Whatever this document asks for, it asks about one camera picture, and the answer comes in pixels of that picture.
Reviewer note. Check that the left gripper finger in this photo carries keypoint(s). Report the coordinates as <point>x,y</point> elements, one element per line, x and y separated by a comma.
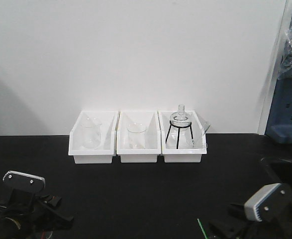
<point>49,201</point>
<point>53,218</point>

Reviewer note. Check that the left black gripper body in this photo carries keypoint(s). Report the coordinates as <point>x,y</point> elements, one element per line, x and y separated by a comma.
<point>23,219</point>

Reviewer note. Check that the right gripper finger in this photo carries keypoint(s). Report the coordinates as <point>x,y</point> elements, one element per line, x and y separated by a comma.
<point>236,210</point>
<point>221,230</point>

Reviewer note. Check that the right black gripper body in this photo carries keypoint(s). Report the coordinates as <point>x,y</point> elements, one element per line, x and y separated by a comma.
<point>281,226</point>

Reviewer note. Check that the green plastic spoon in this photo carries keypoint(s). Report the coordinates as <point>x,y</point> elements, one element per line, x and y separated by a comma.
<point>202,229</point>

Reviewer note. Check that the black sink basin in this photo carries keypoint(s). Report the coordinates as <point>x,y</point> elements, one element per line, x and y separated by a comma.
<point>279,169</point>

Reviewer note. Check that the left white storage bin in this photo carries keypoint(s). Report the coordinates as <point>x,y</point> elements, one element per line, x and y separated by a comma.
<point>107,149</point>

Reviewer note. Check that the white storage bin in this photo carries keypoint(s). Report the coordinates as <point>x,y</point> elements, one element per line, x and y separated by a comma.
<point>185,154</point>
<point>153,137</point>
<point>107,149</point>

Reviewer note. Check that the glass beaker in left bin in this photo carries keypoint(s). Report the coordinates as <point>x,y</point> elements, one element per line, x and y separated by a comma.
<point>91,132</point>

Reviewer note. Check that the glass beaker in bin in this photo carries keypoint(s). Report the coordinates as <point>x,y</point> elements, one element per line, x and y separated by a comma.
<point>91,132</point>
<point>136,135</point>

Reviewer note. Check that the small glass funnel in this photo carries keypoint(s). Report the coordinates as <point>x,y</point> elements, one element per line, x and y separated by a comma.
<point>197,135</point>

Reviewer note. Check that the right white storage bin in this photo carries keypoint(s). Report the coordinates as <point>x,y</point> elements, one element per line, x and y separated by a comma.
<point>185,154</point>

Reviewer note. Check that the blue perforated equipment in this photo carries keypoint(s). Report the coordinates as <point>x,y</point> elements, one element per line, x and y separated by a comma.
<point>279,125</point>

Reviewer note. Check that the glass flask on stand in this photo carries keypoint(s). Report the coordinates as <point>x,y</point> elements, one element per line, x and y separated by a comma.
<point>180,116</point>

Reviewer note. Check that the middle white storage bin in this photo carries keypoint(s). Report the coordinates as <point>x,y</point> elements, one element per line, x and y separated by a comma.
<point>153,137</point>

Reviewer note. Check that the glass beaker in middle bin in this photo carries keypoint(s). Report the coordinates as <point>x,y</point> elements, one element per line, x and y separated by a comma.
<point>136,135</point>

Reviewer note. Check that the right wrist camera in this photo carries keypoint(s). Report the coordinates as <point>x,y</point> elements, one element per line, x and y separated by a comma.
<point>268,202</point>

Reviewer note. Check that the black wire tripod stand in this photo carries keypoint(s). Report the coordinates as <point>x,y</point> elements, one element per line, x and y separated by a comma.
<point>174,131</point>

